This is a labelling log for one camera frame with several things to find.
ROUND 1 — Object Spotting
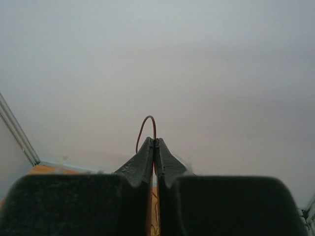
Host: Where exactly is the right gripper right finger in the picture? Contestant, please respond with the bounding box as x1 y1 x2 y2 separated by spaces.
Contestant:
155 138 307 236

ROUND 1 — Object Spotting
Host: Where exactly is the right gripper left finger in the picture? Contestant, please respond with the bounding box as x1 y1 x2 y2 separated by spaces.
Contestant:
0 138 155 236

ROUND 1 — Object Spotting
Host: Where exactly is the thin brown yellow wire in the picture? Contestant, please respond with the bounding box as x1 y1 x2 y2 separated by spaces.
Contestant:
134 115 159 236

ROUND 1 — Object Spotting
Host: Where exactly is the left aluminium frame post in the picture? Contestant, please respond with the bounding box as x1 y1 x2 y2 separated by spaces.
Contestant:
0 94 40 166

